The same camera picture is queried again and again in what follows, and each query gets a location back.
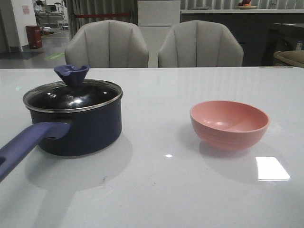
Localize right grey upholstered chair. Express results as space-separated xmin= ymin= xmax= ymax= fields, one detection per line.
xmin=158 ymin=20 xmax=244 ymax=68

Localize dark kitchen counter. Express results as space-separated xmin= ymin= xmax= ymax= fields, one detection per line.
xmin=180 ymin=9 xmax=304 ymax=67

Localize fruit plate on counter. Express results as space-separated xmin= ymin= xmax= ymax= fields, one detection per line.
xmin=237 ymin=0 xmax=257 ymax=10

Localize pink bowl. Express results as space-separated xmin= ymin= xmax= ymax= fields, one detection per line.
xmin=190 ymin=100 xmax=270 ymax=152

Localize glass lid with blue knob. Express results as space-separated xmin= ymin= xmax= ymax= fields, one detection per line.
xmin=23 ymin=65 xmax=123 ymax=114

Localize left grey upholstered chair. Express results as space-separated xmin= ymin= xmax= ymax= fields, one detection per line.
xmin=65 ymin=20 xmax=149 ymax=68

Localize grey upholstered chair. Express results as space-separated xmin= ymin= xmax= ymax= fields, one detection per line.
xmin=158 ymin=20 xmax=244 ymax=68
xmin=65 ymin=20 xmax=149 ymax=68

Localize red barrier belt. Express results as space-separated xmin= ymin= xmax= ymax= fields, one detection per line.
xmin=74 ymin=12 xmax=132 ymax=19

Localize dark blue saucepan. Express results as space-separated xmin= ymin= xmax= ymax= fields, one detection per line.
xmin=0 ymin=79 xmax=124 ymax=182

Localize beige cushion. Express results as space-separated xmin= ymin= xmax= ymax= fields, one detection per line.
xmin=273 ymin=50 xmax=304 ymax=68

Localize white refrigerator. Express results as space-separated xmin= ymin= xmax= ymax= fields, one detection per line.
xmin=137 ymin=0 xmax=181 ymax=68

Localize red trash bin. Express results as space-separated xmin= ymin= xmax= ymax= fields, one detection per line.
xmin=26 ymin=25 xmax=43 ymax=49

